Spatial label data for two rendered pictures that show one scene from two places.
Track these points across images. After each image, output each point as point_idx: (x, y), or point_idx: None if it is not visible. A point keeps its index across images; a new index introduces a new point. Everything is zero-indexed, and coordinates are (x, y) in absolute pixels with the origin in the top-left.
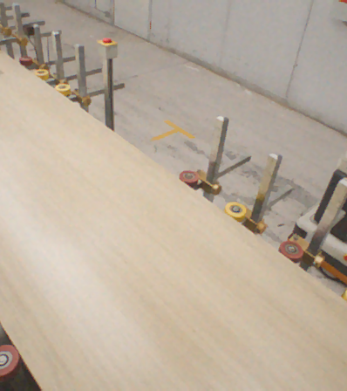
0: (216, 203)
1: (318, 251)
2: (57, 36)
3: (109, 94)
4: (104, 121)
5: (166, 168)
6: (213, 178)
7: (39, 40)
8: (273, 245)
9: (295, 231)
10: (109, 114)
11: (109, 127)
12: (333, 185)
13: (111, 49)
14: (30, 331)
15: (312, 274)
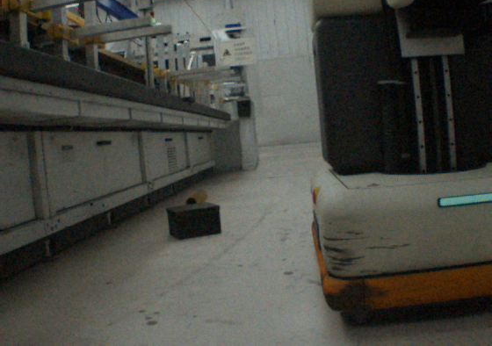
0: (300, 219)
1: None
2: (170, 35)
3: (145, 42)
4: (297, 183)
5: (298, 201)
6: (85, 25)
7: (180, 55)
8: (301, 248)
9: (312, 200)
10: (145, 62)
11: (146, 76)
12: (314, 63)
13: (142, 0)
14: None
15: (304, 277)
